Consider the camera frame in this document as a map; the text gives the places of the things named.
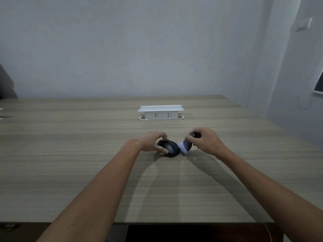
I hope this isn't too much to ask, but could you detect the white wall switch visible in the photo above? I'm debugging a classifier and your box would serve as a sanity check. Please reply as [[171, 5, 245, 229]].
[[295, 17, 313, 32]]

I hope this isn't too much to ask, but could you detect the person's left forearm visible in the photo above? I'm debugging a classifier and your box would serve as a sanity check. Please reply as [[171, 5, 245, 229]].
[[37, 139, 142, 242]]

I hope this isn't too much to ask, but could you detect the dark window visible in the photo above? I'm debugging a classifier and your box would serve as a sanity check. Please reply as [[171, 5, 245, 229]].
[[313, 70, 323, 95]]

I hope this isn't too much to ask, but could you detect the white cable under table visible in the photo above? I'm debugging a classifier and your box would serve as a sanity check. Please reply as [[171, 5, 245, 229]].
[[264, 224, 273, 242]]

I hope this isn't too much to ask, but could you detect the person's right hand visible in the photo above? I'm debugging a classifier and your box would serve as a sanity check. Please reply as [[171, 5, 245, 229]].
[[185, 127, 224, 157]]

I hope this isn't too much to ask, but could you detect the person's left hand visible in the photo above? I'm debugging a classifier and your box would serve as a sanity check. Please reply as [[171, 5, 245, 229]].
[[130, 131, 169, 155]]

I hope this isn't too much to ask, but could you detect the white desktop power socket box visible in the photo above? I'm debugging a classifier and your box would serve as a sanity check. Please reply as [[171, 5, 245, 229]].
[[137, 105, 185, 121]]

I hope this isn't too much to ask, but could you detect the dark mouse with white underside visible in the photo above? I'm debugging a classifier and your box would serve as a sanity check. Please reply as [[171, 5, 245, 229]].
[[178, 132, 202, 156]]

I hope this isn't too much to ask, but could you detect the black computer mouse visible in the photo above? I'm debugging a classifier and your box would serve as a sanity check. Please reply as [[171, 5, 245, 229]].
[[157, 139, 181, 158]]

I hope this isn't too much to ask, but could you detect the person's right forearm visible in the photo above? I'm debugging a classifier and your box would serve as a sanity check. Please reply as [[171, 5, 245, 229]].
[[214, 147, 323, 242]]

